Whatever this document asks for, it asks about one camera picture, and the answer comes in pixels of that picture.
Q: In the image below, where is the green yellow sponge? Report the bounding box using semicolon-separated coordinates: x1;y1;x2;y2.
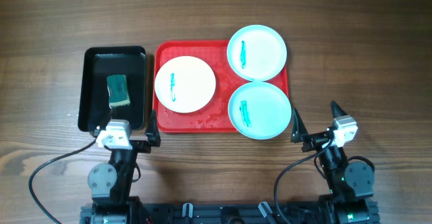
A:
107;74;130;108

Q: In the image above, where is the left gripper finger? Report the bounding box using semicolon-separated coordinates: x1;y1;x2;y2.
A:
144;109;161;146
94;109;113;136

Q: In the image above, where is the left black cable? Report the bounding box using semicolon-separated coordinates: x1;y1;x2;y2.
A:
28;138;99;224

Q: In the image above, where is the black rectangular tray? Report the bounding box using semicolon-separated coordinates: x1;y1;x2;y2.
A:
78;46;146;132

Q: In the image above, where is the right black cable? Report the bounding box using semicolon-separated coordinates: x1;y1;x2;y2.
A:
273;136;337;224

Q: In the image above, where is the black aluminium base frame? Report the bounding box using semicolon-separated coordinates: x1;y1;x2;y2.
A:
80;201;381;224

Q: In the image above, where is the light blue plate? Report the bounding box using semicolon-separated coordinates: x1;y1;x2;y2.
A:
227;24;288;81
227;82;292;140

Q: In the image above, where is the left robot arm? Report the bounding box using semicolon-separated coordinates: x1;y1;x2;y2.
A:
80;110;161;224

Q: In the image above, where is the red plastic tray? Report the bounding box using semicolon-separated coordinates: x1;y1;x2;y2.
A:
151;40;290;134

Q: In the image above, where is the white round plate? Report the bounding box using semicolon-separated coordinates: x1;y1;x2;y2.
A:
155;56;216;113

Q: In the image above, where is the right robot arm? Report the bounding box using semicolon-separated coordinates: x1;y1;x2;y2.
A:
291;101;375;223

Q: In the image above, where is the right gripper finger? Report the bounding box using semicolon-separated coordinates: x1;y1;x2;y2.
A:
330;101;347;118
291;109;308;142

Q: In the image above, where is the black cable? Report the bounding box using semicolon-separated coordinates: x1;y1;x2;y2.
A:
273;136;337;224
28;138;99;224

